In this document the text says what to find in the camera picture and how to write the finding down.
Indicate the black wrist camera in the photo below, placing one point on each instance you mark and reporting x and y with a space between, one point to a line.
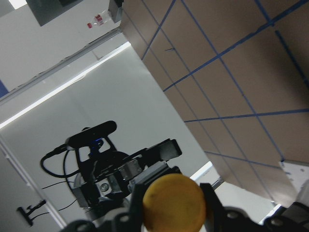
86 137

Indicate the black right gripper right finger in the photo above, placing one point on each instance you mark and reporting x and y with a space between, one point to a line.
221 218

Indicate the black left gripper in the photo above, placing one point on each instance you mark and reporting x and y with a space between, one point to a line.
107 178

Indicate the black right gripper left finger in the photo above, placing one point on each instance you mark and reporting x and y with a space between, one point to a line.
132 219

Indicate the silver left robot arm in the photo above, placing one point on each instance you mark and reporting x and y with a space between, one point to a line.
149 177

